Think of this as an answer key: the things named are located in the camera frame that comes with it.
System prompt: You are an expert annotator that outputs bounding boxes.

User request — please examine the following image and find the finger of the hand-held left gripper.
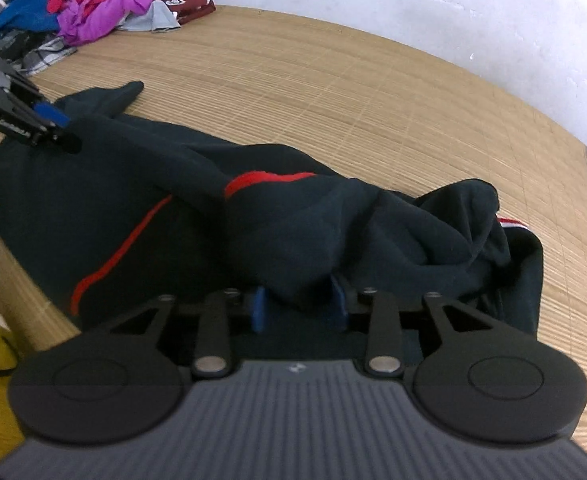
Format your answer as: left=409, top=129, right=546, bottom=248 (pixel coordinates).
left=22, top=93, right=71, bottom=129
left=38, top=128, right=83, bottom=155

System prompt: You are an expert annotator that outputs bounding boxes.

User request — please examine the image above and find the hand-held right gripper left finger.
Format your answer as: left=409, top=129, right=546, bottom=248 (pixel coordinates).
left=108, top=287, right=269, bottom=379

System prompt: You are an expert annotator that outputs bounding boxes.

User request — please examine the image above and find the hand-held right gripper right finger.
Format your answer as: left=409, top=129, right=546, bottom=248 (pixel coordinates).
left=328, top=276, right=500, bottom=379

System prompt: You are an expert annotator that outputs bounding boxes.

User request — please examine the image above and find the black sweater with red trim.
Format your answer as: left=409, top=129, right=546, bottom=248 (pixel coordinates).
left=0, top=80, right=544, bottom=361

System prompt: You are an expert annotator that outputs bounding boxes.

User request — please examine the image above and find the plaid shirt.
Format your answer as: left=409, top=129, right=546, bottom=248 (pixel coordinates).
left=11, top=35, right=77, bottom=77

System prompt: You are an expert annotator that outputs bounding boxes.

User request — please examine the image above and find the dark grey printed garment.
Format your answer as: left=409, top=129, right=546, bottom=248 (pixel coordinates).
left=0, top=27, right=34, bottom=58

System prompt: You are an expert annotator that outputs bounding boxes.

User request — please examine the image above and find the red garment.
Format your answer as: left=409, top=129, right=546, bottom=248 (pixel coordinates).
left=48, top=0, right=97, bottom=16

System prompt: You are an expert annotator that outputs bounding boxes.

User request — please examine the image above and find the magenta shirt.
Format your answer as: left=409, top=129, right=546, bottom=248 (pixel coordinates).
left=58, top=0, right=173, bottom=47

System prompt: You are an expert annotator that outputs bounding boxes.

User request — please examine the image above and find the light grey garment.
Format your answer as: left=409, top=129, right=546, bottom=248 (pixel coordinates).
left=118, top=0, right=182, bottom=33

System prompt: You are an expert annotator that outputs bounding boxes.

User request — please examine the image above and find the maroon folded garment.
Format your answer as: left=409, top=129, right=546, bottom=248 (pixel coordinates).
left=156, top=0, right=217, bottom=25

